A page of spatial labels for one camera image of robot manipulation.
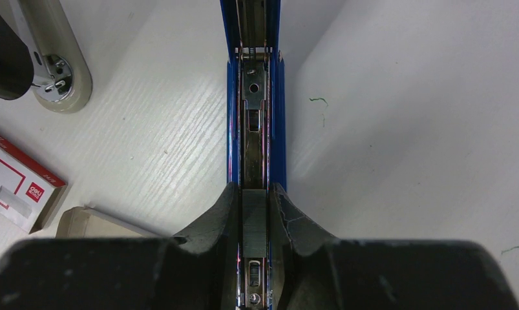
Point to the blue stapler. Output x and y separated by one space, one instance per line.
252 35

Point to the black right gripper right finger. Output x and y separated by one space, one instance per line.
313 269

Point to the red white staple box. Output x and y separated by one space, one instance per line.
29 192

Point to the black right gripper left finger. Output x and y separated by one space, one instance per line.
194 269

